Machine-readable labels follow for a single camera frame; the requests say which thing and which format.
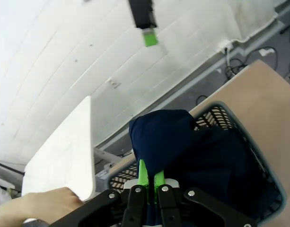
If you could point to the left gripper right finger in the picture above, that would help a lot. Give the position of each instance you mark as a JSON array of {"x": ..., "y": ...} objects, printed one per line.
[{"x": 168, "y": 205}]

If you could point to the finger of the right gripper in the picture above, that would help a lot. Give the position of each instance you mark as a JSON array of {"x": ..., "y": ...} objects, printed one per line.
[{"x": 144, "y": 14}]

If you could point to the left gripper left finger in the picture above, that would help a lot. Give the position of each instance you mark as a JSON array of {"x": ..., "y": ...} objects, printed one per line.
[{"x": 135, "y": 203}]

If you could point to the navy blue shorts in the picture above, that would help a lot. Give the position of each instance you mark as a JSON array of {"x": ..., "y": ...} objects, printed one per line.
[{"x": 182, "y": 142}]

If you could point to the person's left forearm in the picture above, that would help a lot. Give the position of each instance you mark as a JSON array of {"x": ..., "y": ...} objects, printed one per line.
[{"x": 7, "y": 215}]

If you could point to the person's left hand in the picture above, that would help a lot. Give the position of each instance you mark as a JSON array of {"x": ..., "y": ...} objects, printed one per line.
[{"x": 57, "y": 203}]

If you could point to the white rectangular table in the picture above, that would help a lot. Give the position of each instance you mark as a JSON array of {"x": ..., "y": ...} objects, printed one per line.
[{"x": 64, "y": 153}]

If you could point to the grey plastic lattice basket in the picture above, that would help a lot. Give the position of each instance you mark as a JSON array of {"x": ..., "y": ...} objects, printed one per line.
[{"x": 283, "y": 198}]

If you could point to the white wall socket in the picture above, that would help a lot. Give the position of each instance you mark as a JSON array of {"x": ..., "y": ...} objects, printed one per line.
[{"x": 114, "y": 83}]

